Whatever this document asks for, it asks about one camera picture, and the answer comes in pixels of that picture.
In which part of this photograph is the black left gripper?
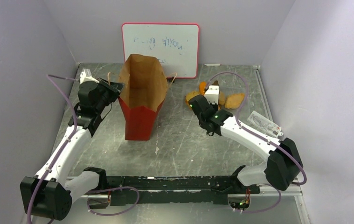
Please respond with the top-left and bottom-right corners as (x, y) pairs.
(95, 78), (125, 113)

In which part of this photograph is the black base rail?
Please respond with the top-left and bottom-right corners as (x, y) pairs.
(88, 175), (260, 206)

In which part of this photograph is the orange fake baguette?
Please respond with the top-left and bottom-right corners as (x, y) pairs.
(199, 82), (207, 96)

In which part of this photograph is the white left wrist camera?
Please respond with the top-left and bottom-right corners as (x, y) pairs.
(79, 69), (99, 84)

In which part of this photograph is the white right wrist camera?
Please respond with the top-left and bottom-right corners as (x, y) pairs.
(204, 85), (220, 105)

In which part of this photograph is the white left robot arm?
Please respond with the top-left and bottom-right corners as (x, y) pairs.
(20, 78), (124, 224)

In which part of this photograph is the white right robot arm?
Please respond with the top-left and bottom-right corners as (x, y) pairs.
(188, 95), (303, 193)

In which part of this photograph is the orange fake bread piece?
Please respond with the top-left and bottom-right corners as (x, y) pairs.
(185, 91), (200, 106)

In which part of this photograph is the dark brown fake bread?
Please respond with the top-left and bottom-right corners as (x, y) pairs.
(211, 80), (219, 86)

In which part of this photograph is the orange fake bread slice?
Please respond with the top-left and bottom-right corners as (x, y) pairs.
(224, 93), (245, 109)

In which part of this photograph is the tan fake bread roll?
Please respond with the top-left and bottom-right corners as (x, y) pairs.
(218, 91), (226, 105)

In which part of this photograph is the white printed card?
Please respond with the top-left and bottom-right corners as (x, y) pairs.
(247, 111), (284, 138)

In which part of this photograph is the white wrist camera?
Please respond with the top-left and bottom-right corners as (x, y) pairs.
(204, 85), (220, 105)
(79, 69), (99, 84)

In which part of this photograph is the pink framed whiteboard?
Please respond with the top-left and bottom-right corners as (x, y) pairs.
(121, 23), (200, 79)

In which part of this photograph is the red paper bag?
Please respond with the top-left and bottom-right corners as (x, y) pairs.
(118, 54), (169, 141)

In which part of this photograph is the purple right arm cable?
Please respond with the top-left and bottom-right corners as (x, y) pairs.
(205, 71), (308, 214)

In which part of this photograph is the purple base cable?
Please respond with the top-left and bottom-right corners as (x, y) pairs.
(87, 186), (140, 217)

